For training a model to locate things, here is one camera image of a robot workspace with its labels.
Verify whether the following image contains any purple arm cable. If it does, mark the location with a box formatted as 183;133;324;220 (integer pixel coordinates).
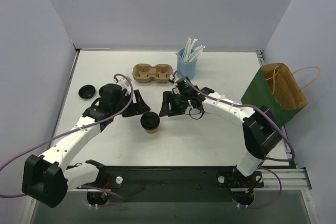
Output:
172;70;296;209
0;73;134;208

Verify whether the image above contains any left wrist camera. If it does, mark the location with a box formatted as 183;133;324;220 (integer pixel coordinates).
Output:
114;76;131;92

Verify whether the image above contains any green paper bag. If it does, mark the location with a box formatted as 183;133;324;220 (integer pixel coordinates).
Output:
241;63;315;127

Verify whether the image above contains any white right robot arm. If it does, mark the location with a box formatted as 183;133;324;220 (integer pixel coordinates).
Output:
159;79;282;186

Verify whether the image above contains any white wrapped straw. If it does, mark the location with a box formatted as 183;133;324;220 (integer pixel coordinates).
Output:
186;39;198;62
183;37;192;61
188;45;205;62

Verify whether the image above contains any aluminium table rail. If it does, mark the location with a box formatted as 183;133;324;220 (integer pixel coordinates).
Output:
43;49;81;168

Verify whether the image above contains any brown cardboard cup carrier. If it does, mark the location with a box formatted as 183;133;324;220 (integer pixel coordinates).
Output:
132;63;173;83

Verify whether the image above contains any black plastic cup lid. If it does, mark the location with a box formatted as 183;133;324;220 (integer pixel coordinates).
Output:
140;111;160;128

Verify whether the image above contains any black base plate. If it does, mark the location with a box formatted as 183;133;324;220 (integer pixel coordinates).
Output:
86;166;264;206

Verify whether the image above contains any single brown paper cup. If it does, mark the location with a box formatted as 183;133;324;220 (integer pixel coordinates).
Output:
144;126;159;134

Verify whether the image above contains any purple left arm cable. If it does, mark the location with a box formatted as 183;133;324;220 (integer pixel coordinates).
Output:
0;73;134;208

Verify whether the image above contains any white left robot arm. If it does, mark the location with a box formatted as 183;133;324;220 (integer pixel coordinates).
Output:
22;84;150;208

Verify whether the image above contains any blue straw holder cup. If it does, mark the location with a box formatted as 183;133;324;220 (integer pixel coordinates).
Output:
176;48;197;80

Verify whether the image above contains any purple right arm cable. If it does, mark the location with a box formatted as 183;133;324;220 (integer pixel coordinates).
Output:
172;70;296;209

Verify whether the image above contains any black lid stack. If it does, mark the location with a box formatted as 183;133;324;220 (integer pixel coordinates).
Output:
78;84;96;100

